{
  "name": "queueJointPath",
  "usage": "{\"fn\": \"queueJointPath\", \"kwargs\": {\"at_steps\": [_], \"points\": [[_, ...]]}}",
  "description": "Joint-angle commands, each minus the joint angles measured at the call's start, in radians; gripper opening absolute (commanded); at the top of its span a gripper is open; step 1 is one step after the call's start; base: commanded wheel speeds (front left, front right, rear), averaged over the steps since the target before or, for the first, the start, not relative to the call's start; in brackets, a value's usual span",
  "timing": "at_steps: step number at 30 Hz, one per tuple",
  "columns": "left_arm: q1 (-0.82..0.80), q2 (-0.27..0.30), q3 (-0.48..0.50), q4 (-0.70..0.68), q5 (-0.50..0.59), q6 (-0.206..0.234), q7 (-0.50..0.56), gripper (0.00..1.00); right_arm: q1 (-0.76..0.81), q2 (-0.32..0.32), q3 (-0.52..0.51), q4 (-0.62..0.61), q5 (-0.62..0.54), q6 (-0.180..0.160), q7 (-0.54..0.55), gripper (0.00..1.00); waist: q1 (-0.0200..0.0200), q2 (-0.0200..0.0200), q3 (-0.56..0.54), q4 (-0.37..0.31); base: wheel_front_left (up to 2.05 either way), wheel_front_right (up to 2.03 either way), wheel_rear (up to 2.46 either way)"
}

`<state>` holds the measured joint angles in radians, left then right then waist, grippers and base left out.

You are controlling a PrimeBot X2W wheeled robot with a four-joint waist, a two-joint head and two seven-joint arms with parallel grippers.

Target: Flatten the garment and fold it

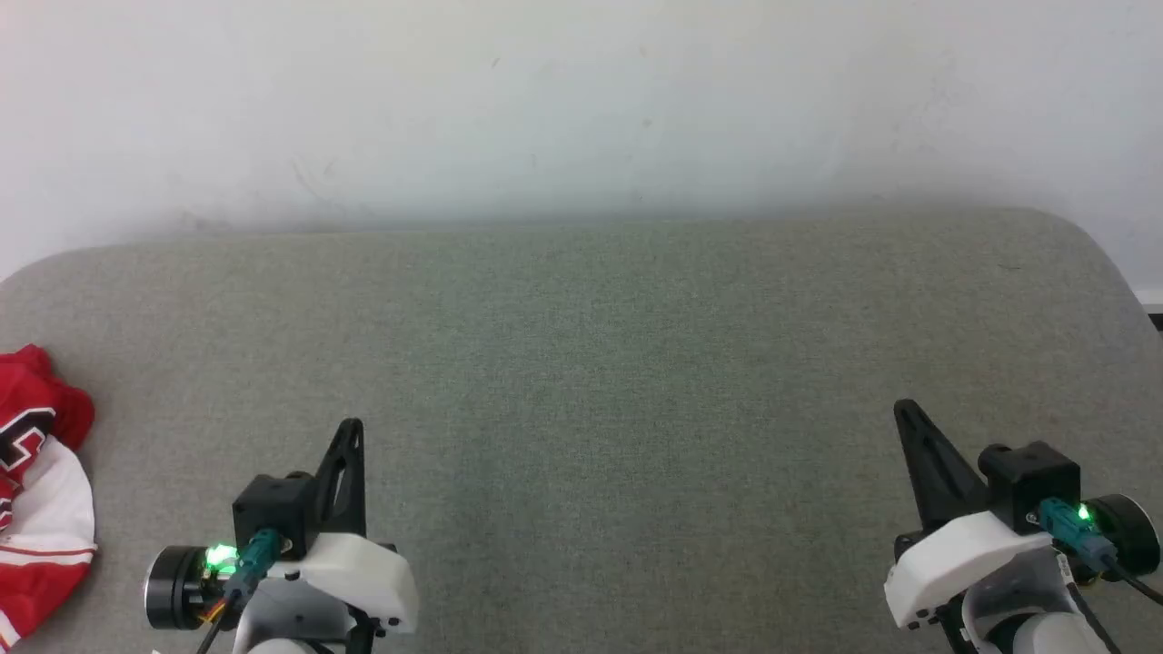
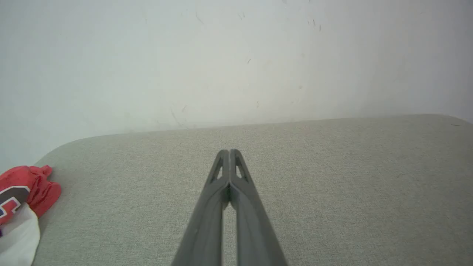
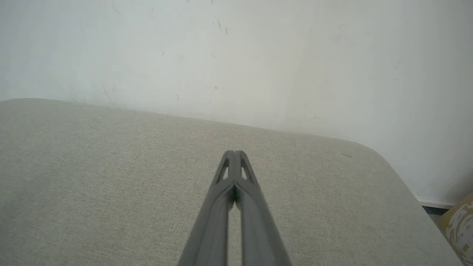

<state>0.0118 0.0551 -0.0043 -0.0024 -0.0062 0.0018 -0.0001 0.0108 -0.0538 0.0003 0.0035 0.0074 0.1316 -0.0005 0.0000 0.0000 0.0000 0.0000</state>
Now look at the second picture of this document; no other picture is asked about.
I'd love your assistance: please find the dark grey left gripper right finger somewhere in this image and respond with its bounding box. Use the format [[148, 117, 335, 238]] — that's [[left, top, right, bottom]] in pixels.
[[229, 149, 289, 266]]

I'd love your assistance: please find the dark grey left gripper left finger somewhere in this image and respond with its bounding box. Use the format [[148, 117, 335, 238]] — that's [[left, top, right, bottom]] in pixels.
[[171, 149, 231, 266]]

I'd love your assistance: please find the red and white jersey shirt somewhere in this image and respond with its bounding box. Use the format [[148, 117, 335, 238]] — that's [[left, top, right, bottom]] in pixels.
[[0, 165, 62, 266]]

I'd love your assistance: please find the grey fabric sofa seat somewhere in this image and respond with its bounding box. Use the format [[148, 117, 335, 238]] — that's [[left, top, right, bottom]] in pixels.
[[31, 114, 473, 266]]

